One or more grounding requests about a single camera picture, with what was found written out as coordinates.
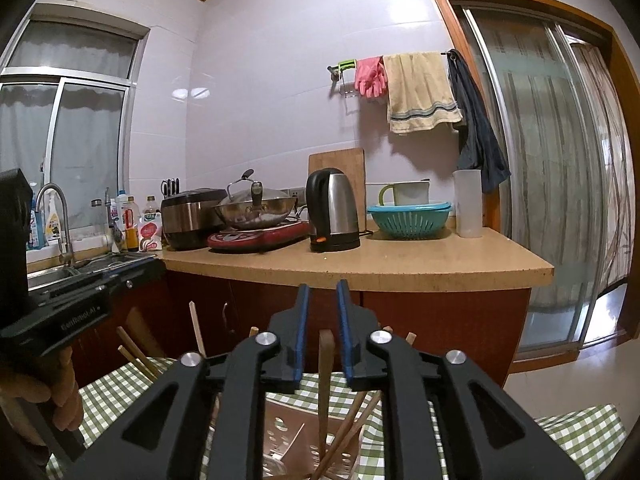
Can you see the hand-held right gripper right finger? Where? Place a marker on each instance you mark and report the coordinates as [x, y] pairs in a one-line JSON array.
[[343, 332]]

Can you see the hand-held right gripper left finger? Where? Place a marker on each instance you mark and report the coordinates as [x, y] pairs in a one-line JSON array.
[[300, 332]]

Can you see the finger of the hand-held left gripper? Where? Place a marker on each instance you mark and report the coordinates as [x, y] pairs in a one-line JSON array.
[[137, 280]]

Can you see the wooden chopstick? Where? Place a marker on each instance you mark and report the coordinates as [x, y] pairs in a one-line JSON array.
[[326, 375]]

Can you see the bunch of wooden chopsticks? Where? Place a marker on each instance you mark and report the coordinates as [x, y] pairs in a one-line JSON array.
[[197, 330]]

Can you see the beige perforated utensil holder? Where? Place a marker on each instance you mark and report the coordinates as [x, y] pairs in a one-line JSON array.
[[285, 430]]

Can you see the person's left hand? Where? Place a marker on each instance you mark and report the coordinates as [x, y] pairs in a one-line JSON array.
[[60, 390]]

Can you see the pink white packet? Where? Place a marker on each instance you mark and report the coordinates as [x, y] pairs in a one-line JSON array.
[[151, 232]]

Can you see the orange oil bottle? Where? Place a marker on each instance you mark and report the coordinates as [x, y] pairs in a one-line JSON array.
[[131, 230]]

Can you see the steel sink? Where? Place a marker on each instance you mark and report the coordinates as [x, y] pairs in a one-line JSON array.
[[85, 270]]

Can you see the small steel tap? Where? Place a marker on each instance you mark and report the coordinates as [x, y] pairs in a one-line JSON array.
[[114, 230]]

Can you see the clear capped bottle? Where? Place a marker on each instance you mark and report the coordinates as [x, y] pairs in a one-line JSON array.
[[150, 206]]

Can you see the dark rice cooker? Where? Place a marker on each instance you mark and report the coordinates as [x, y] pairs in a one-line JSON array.
[[187, 220]]

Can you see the blue dish soap bottle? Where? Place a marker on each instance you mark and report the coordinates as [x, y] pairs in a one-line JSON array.
[[34, 227]]

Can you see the tall steel faucet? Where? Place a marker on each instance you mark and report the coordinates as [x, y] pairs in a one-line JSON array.
[[62, 225]]

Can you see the beige countertop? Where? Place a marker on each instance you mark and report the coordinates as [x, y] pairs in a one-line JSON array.
[[400, 260]]

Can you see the white spray bottle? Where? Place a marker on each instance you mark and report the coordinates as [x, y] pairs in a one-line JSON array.
[[52, 222]]

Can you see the knife block with scissors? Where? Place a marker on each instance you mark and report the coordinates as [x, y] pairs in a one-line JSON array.
[[170, 187]]

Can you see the red induction cooker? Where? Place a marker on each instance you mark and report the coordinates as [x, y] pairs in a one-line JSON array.
[[260, 240]]

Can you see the black steel electric kettle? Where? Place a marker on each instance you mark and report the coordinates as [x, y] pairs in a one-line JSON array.
[[337, 210]]

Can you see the steel wok with lid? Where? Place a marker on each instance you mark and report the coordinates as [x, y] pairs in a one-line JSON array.
[[257, 210]]

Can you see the teal colander basket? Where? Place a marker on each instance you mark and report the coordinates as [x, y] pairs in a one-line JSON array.
[[410, 220]]

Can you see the wooden cutting board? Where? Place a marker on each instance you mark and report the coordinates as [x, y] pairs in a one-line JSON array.
[[345, 162]]

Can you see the white plastic cup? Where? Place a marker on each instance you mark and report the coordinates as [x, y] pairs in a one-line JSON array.
[[467, 205]]

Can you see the dark blue cloth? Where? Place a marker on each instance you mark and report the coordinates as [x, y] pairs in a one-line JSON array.
[[480, 135]]

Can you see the beige striped towel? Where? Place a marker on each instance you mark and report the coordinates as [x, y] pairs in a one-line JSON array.
[[420, 95]]

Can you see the green checked tablecloth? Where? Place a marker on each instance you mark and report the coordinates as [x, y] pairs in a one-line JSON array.
[[575, 435]]

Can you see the pink rubber gloves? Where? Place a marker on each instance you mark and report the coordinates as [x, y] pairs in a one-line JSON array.
[[371, 77]]

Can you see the steel towel rack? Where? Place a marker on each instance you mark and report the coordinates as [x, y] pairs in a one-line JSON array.
[[334, 72]]

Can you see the wooden framed sliding glass door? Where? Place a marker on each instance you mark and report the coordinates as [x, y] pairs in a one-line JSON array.
[[550, 160]]

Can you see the white wall outlet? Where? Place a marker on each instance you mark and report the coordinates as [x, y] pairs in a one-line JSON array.
[[297, 192]]

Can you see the aluminium frame window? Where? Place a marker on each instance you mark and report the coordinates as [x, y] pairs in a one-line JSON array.
[[75, 110]]

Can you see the clear wall hook holder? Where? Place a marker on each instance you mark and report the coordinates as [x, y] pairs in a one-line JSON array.
[[348, 87]]

